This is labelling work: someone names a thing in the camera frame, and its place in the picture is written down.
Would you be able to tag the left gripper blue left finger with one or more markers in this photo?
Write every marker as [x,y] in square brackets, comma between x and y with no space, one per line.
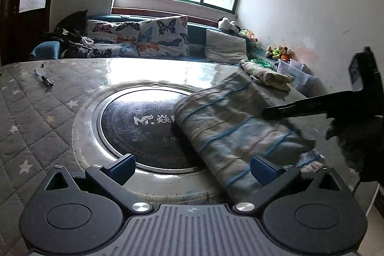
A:
[122,169]

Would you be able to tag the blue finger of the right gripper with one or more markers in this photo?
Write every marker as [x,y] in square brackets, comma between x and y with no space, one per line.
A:
[331,105]

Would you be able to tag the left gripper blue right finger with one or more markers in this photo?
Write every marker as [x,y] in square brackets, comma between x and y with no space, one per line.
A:
[263,170]

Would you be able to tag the blue striped knit garment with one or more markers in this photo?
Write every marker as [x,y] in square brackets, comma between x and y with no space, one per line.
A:
[224,125]

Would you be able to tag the clear plastic storage box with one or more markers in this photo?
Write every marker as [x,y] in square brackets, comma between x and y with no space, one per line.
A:
[303,81]

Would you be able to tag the round black induction cooktop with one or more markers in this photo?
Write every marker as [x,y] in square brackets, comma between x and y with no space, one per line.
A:
[140,121]

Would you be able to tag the folded yellow floral blanket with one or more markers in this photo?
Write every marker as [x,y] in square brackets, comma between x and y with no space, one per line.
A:
[266,76]

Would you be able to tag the colourful plush toy pile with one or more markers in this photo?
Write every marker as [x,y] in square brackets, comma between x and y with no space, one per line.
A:
[279,53]

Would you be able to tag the grey quilted star table cover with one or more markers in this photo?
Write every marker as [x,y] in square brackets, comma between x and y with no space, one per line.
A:
[56,197]

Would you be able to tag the small black metal tool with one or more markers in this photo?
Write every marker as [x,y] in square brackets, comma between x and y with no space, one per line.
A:
[40,73]

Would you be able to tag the orange green plush toy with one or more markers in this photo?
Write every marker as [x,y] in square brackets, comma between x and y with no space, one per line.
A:
[249,35]

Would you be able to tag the grey plain pillow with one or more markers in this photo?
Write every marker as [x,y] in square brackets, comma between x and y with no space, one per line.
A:
[224,48]

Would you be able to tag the long butterfly print cushion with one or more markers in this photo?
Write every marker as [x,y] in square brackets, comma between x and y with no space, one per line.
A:
[113,39]

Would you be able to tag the blue sofa bench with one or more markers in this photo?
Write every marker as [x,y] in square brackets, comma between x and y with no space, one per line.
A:
[196,42]

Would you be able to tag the upright butterfly print pillow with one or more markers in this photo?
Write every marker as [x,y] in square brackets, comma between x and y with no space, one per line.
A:
[163,37]

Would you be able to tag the white plush toy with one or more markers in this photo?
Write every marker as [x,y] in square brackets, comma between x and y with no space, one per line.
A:
[228,26]

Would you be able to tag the black bag on sofa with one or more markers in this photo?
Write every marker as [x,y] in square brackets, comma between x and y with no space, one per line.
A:
[69,38]

